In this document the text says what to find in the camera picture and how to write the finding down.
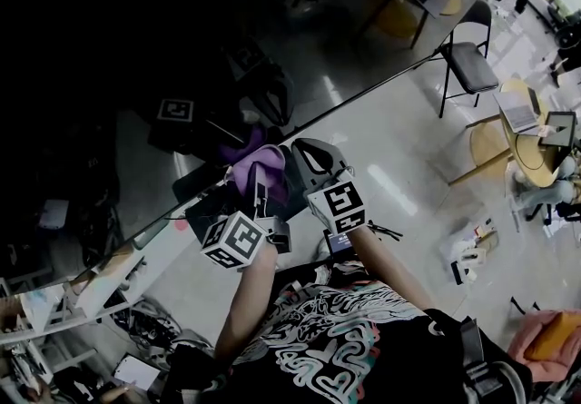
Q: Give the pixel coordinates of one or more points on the person's left forearm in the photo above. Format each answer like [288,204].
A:
[245,302]

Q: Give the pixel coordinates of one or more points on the person's right forearm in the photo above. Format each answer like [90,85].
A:
[390,266]

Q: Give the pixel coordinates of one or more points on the purple fleece cloth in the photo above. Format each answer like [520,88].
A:
[263,159]

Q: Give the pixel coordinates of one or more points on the silver laptop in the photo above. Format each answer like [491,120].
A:
[517,116]

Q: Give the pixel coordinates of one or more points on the clear plastic bag of items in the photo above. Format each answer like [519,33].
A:
[472,252]

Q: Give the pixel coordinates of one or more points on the white tablet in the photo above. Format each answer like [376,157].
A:
[136,372]

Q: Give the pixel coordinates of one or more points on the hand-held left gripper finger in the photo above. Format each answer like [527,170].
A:
[258,184]

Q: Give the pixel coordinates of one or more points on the small black screen device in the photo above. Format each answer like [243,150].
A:
[339,244]

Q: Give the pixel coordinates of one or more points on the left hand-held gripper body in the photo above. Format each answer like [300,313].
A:
[231,239]

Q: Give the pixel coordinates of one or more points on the orange pouch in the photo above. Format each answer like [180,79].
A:
[554,334]

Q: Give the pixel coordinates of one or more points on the white shelf unit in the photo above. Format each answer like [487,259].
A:
[113,279]

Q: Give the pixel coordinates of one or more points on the black folding chair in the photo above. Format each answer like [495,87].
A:
[472,66]

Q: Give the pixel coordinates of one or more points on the person's black printed shirt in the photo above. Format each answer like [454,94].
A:
[340,347]

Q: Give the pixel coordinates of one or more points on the round wooden table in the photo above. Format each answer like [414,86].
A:
[535,166]

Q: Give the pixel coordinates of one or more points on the black framed tablet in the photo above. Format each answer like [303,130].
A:
[558,130]

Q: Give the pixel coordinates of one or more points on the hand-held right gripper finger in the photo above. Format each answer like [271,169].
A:
[300,161]
[341,161]

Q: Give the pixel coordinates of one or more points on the wooden stool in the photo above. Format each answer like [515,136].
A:
[488,148]

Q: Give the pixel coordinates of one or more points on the pink disc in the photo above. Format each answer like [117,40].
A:
[181,225]

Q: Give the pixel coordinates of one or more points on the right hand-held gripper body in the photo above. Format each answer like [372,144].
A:
[338,207]

